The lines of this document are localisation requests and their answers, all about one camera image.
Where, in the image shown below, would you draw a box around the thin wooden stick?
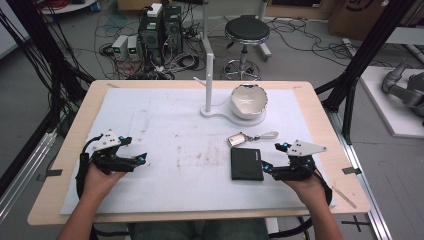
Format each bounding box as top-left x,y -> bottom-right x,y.
331,185 -> 358,210

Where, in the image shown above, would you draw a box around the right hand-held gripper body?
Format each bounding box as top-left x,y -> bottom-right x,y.
271,139 -> 328,182

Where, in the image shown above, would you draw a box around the person's right hand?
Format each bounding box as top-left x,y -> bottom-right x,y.
283,169 -> 330,208

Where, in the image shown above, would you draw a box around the silver keychain with white strap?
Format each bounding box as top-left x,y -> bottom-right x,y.
227,130 -> 279,148

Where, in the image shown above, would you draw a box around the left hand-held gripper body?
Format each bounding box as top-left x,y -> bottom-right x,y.
88,129 -> 136,175

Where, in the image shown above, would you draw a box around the black tape strip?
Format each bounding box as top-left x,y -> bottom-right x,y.
342,165 -> 363,176
36,169 -> 64,183

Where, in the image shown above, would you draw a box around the white stand with pole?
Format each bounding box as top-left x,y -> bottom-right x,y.
193,53 -> 268,128

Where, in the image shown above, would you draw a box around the tangle of floor cables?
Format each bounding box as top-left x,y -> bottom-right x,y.
94,9 -> 208,81

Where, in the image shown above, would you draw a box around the aluminium rail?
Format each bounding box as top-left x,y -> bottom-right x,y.
0,131 -> 58,222
326,109 -> 394,240

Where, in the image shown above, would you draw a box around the white side table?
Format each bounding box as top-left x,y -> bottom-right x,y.
386,25 -> 424,64

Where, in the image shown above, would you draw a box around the white metal stand legs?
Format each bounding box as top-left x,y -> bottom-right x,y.
199,0 -> 273,63

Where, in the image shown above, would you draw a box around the white base board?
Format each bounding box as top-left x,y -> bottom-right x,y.
359,65 -> 424,139

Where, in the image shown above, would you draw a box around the person's left hand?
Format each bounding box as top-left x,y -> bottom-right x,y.
82,163 -> 127,202

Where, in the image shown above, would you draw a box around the white box on computer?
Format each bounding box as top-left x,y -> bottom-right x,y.
146,3 -> 164,18

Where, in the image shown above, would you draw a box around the black wallet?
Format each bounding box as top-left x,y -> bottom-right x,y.
230,147 -> 265,182

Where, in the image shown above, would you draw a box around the black computer tower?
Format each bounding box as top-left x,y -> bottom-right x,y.
163,4 -> 184,55
138,13 -> 165,67

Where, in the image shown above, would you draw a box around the cardboard box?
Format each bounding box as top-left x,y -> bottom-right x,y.
328,0 -> 403,42

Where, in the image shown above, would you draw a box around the black floor cables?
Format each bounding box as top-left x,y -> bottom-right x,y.
266,16 -> 394,68

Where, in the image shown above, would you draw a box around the black metal frame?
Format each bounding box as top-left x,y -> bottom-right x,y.
314,0 -> 418,146
0,0 -> 96,198

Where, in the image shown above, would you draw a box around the black tape cross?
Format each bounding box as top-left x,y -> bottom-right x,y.
341,214 -> 371,233

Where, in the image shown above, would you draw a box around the grey power supply unit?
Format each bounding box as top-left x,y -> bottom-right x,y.
127,35 -> 140,61
111,34 -> 129,62

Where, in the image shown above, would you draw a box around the white ceramic bowl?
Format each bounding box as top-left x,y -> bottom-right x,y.
230,83 -> 269,121

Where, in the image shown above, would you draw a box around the white foam mat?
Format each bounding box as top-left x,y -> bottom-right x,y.
59,87 -> 337,216

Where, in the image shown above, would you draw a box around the person's legs in jeans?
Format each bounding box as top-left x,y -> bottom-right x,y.
128,218 -> 270,240

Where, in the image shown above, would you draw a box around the black round stool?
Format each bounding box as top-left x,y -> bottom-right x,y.
223,14 -> 272,81

